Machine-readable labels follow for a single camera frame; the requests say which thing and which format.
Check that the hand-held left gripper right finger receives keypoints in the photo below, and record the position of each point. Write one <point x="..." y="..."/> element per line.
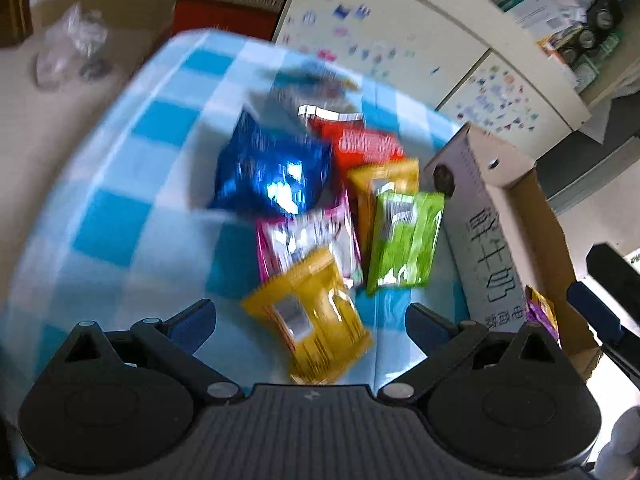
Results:
<point x="425" y="322"/>

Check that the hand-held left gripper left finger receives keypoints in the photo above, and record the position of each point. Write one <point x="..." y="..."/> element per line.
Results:
<point x="192" y="321"/>

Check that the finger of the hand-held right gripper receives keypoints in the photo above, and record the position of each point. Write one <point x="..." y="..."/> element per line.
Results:
<point x="617" y="265"/>
<point x="592" y="305"/>

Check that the yellow snack packet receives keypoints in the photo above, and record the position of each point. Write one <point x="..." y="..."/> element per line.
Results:
<point x="320" y="320"/>

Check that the cardboard box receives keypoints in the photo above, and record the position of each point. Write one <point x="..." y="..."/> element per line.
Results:
<point x="480" y="200"/>

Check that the red noodle snack packet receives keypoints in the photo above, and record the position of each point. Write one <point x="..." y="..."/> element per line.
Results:
<point x="365" y="145"/>

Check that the purple snack packet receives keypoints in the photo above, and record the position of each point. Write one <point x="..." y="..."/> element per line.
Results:
<point x="542" y="310"/>

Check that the green snack packet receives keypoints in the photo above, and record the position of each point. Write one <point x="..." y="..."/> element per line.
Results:
<point x="400" y="250"/>

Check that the pink snack packet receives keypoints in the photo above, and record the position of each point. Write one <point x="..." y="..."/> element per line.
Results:
<point x="310" y="235"/>

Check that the orange snack packet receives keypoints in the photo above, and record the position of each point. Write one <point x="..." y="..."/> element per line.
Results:
<point x="365" y="180"/>

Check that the shiny blue snack packet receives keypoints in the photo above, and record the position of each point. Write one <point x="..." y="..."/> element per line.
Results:
<point x="265" y="165"/>

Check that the green patterned box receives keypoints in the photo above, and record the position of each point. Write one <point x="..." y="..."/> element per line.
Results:
<point x="597" y="60"/>

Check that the black toaster oven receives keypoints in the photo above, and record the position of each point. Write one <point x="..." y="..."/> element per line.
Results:
<point x="600" y="15"/>

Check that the silver snack packet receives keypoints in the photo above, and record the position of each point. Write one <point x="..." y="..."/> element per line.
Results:
<point x="310" y="90"/>

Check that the white barcode box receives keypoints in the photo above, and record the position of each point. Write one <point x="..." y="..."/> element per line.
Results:
<point x="550" y="12"/>

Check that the white cabinet with stickers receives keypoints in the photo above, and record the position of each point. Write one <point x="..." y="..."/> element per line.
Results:
<point x="400" y="35"/>

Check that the clear plastic bag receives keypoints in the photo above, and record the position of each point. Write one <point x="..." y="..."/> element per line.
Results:
<point x="70" y="50"/>

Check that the red box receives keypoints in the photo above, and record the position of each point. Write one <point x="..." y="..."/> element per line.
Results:
<point x="225" y="15"/>

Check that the brown wooden furniture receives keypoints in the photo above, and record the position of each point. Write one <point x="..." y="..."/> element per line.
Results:
<point x="14" y="2"/>

